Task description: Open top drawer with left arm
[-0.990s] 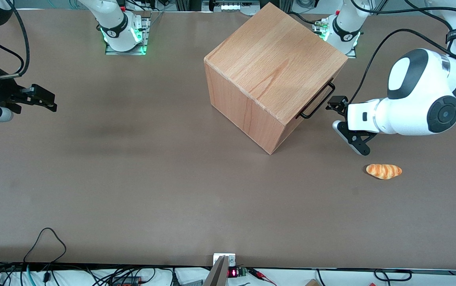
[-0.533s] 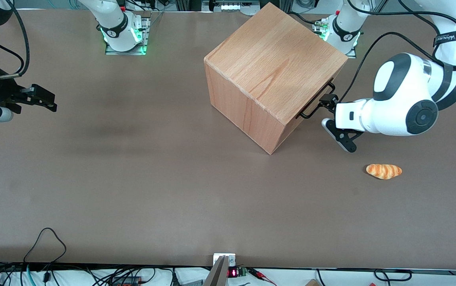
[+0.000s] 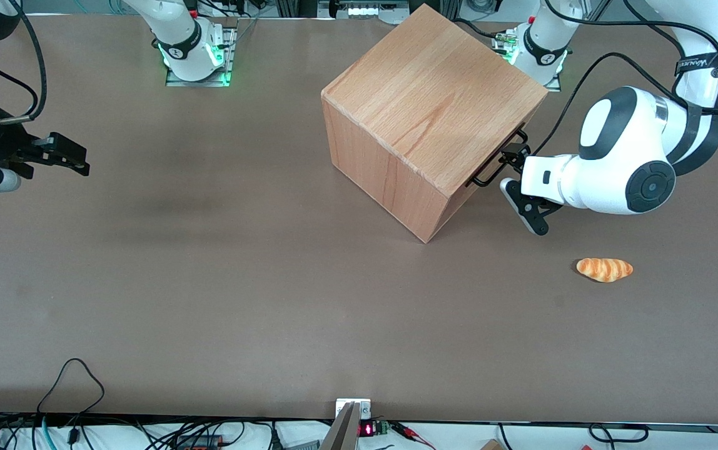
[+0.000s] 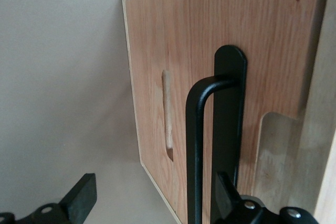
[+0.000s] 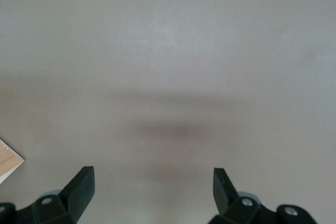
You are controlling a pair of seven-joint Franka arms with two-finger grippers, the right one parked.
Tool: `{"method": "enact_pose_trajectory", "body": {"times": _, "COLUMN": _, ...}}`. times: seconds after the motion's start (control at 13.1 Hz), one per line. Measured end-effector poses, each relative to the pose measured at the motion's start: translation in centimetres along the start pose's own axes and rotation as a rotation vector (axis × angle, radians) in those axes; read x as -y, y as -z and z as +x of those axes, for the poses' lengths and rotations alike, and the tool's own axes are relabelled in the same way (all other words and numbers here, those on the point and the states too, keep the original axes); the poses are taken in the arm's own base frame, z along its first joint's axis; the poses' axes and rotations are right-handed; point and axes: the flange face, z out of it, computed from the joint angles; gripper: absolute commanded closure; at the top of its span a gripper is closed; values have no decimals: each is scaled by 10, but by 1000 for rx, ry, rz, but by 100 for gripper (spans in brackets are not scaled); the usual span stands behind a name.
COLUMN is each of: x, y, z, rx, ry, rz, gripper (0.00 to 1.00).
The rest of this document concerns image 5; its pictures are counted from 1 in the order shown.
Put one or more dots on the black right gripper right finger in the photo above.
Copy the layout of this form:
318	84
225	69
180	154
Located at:
225	195

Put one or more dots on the light wooden drawer cabinet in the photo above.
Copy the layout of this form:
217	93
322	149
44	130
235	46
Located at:
8	161

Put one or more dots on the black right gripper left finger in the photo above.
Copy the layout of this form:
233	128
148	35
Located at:
76	195

